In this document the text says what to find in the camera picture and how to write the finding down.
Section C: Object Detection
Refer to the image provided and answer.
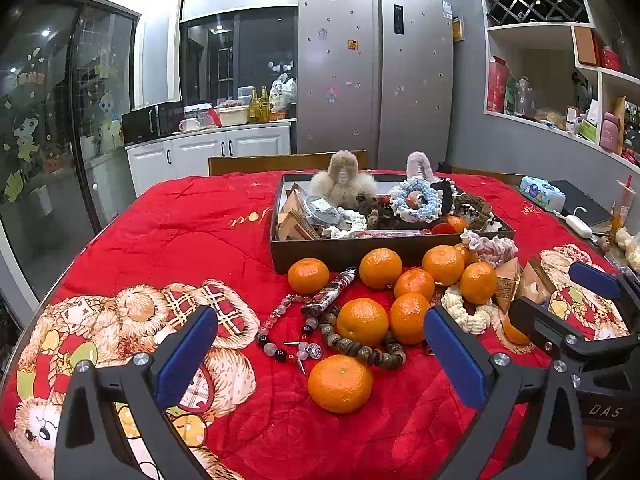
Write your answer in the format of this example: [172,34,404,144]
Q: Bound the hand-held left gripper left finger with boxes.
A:
[54,305,221,480]

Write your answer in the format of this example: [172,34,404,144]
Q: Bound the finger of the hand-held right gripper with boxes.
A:
[568,261,640,311]
[507,297,578,362]

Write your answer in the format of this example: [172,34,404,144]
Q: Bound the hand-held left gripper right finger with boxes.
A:
[422,305,588,480]

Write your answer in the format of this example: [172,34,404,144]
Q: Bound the pink crochet scrunchie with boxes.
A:
[460,230,518,268]

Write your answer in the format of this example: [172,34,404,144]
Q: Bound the crystal bead bracelet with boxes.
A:
[256,294,326,363]

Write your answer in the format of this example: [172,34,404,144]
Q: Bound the pile of tangerines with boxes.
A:
[287,215,533,415]

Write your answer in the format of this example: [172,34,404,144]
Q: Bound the blue crochet scrunchie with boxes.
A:
[389,180,443,223]

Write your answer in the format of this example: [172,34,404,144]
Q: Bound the dark shallow gift box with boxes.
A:
[270,172,516,275]

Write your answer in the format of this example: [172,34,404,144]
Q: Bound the person's right hand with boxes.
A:
[584,426,640,468]

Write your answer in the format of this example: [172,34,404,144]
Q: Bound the beige triangular snack packet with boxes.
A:
[520,257,558,306]
[495,257,523,313]

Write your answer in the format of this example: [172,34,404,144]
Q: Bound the cream crochet scrunchie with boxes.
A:
[441,285,496,336]

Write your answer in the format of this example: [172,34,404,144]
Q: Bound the small cream toy figures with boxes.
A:
[615,227,640,272]

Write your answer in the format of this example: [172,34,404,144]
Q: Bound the white power adapter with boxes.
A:
[565,207,594,236]

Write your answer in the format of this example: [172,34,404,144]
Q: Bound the drink cup with straw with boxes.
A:
[611,176,635,236]

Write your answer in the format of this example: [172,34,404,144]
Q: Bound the black notebook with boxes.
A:
[547,180,615,236]

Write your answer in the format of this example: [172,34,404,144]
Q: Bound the blue printed tissue pack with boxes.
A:
[519,176,567,212]

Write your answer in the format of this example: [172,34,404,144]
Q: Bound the small silver charms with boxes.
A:
[282,340,323,376]

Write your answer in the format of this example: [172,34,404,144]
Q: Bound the red printed blanket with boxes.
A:
[0,170,631,480]

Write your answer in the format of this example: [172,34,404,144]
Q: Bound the brown crochet scrunchie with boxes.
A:
[452,194,506,233]

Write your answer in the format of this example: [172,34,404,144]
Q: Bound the red flat packet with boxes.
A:
[350,229,432,240]

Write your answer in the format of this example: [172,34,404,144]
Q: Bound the dark red candy bar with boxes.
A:
[300,267,358,318]

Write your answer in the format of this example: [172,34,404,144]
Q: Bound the pink pouch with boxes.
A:
[600,112,623,153]

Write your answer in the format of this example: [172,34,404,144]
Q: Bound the black and white scrunchie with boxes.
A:
[429,180,460,221]

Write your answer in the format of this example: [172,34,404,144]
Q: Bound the white crochet scrunchie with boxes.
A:
[322,210,368,240]

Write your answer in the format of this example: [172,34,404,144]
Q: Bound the brown snack packets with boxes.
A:
[276,183,321,241]

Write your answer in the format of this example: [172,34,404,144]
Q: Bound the pink fluffy hair claw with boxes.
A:
[405,151,437,184]

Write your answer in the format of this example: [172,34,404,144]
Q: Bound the round clear lid tin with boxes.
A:
[300,195,343,226]

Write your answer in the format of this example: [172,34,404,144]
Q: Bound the white kitchen cabinet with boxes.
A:
[125,119,296,198]

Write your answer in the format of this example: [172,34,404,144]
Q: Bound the beige fluffy hair claw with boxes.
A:
[309,150,378,208]

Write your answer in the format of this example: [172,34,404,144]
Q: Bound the red carton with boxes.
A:
[486,56,511,113]

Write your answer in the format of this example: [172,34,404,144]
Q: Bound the black microwave oven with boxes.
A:
[121,101,185,146]

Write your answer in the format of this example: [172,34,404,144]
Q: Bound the cream plastic basin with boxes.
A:
[217,106,249,127]

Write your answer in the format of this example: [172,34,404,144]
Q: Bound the glass sliding door with stickers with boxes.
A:
[0,0,141,301]

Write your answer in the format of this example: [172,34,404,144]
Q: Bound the white plastic bag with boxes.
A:
[269,73,297,116]

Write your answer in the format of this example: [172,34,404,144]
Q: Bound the silver double door fridge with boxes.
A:
[297,0,455,171]

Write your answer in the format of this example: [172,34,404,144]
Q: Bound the brown wooden bead bracelet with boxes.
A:
[320,305,408,371]

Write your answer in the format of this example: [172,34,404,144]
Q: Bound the white wall shelf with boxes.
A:
[474,0,640,176]

